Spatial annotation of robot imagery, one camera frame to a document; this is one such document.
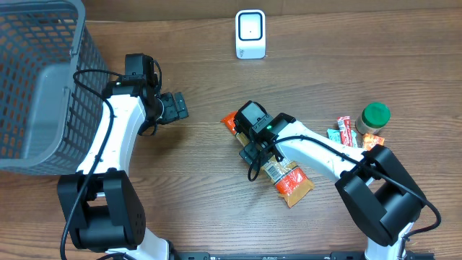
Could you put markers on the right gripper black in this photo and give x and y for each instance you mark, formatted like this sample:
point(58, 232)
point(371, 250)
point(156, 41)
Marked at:
point(253, 158)

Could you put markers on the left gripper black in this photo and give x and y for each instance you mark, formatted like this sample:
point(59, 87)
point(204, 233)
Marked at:
point(172, 108)

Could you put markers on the orange spaghetti pasta packet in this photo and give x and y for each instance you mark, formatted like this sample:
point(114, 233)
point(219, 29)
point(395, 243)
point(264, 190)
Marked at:
point(286, 175)

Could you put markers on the teal tissue packet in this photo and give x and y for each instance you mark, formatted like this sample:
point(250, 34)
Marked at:
point(334, 135)

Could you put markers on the red stick sachet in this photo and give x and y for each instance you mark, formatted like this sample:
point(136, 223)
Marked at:
point(344, 124)

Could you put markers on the small orange carton box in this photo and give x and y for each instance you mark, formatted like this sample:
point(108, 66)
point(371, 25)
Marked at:
point(370, 140)

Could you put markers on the green lid jar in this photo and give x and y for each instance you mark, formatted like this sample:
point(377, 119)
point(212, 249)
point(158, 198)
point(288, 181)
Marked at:
point(373, 118)

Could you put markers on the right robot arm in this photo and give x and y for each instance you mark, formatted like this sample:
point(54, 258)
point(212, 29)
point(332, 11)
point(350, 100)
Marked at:
point(382, 198)

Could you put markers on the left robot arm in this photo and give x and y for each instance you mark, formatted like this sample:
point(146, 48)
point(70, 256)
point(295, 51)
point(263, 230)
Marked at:
point(103, 213)

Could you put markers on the white barcode scanner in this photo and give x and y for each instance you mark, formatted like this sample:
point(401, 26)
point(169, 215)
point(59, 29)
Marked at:
point(250, 34)

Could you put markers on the grey plastic shopping basket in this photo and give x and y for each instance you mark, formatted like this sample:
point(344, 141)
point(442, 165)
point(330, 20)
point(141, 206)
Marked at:
point(51, 76)

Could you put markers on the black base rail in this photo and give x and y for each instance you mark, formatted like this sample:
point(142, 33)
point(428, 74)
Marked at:
point(336, 255)

